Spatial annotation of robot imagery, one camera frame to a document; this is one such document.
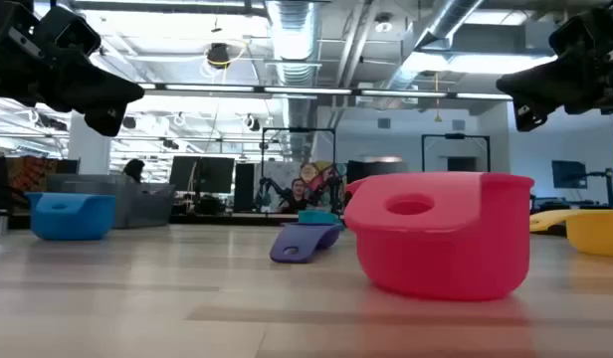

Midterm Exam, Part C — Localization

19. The white patterned board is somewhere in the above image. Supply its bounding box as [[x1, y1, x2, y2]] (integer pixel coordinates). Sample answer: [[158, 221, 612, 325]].
[[256, 161, 303, 210]]

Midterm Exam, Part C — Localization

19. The grey cylindrical bin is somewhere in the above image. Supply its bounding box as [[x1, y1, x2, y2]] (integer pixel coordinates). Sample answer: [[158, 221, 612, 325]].
[[345, 156, 405, 183]]

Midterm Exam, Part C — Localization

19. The grey plastic basket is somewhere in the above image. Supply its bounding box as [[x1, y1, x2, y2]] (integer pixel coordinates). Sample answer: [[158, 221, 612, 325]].
[[46, 173, 176, 230]]

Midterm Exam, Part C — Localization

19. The teal measuring cup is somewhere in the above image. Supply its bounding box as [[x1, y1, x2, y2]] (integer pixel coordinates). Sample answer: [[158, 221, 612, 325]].
[[297, 209, 343, 228]]

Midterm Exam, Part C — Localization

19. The orange patterned board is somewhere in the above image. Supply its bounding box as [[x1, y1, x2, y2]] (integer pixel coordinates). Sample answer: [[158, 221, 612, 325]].
[[7, 156, 59, 210]]

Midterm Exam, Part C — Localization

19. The black ceiling cable reel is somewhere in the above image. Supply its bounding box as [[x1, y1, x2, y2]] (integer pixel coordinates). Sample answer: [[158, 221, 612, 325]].
[[205, 42, 233, 70]]

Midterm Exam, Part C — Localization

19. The black computer monitor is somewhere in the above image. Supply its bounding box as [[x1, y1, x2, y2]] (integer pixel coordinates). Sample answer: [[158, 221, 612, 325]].
[[200, 156, 236, 195], [169, 155, 203, 194]]

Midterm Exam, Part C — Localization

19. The small purple measuring cup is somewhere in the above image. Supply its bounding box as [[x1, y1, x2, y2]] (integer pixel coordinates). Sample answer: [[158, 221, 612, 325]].
[[269, 222, 344, 265]]

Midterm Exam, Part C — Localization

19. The yellow measuring cup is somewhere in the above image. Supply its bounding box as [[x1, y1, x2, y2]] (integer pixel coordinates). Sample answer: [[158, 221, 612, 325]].
[[528, 208, 613, 259]]

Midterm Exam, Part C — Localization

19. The white column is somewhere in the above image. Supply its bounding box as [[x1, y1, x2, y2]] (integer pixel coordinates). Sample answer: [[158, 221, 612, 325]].
[[67, 111, 112, 175]]

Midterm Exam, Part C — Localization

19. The colourful patchwork board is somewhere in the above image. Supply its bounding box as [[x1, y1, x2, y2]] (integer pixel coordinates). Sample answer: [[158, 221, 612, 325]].
[[299, 161, 348, 210]]

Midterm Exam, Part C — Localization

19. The orange nested measuring cup stack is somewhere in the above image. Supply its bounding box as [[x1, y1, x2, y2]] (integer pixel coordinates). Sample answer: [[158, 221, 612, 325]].
[[343, 171, 535, 302]]

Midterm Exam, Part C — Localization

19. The silver ceiling duct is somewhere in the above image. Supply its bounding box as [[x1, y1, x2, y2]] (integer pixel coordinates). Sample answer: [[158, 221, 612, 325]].
[[265, 0, 321, 163], [385, 0, 487, 93]]

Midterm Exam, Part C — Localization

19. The background desk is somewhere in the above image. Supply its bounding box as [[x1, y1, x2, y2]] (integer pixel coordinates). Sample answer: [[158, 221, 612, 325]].
[[530, 196, 613, 212]]

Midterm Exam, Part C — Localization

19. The black gantry frame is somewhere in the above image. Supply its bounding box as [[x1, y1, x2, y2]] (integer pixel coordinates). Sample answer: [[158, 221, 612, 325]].
[[260, 127, 337, 216], [421, 132, 492, 174]]

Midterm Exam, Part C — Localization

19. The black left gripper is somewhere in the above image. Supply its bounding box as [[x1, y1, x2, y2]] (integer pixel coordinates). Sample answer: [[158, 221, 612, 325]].
[[27, 44, 146, 138]]

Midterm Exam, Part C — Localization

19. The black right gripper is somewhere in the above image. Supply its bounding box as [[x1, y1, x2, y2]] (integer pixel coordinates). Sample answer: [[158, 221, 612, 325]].
[[495, 42, 612, 133]]

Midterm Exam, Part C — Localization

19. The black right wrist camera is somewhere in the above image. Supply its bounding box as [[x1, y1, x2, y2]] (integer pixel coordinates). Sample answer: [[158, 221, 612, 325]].
[[548, 4, 611, 56]]

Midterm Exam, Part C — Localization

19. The black wall monitor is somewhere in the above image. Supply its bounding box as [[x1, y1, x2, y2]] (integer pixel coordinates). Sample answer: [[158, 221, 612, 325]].
[[551, 159, 589, 190]]

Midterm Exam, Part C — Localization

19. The long ceiling light strip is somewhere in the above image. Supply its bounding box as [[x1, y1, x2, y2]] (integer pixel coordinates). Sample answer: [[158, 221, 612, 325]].
[[136, 82, 514, 101]]

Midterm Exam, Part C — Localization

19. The person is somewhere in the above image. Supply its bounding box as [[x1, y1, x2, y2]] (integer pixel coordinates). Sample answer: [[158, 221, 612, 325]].
[[122, 158, 146, 184], [278, 177, 313, 215]]

